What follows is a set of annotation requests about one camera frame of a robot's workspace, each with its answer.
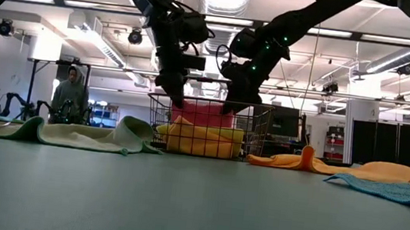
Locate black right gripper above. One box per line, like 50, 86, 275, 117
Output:
220, 36, 294, 122

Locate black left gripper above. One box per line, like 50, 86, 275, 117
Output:
148, 38, 195, 110

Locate pink microfiber towel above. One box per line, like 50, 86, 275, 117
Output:
169, 98, 236, 132

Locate yellow microfiber towel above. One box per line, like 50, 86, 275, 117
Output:
153, 119, 246, 160

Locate light green microfiber towel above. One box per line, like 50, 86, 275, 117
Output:
0, 101, 167, 160

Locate teal microfiber towel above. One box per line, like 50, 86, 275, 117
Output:
321, 166, 410, 207

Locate shelf with blue bins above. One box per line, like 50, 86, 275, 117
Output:
89, 104, 122, 129

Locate shelf with red bins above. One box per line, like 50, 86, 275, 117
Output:
322, 125, 347, 162

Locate person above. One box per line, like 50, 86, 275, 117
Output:
48, 63, 94, 128

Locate black room divider panels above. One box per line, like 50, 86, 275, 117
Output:
348, 111, 410, 172

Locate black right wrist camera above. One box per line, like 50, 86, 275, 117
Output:
218, 57, 251, 82

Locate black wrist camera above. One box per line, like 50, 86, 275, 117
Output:
178, 53, 208, 72
218, 57, 251, 82

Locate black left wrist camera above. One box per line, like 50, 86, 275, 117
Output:
178, 53, 208, 72

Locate dark wire basket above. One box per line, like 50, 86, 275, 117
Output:
141, 91, 275, 165

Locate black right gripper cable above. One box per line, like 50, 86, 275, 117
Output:
213, 43, 234, 72

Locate black ceiling camera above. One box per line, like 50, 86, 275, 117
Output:
395, 61, 410, 77
0, 18, 16, 38
322, 81, 340, 95
126, 28, 145, 46

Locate black background rig frame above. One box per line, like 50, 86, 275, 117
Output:
20, 55, 92, 128

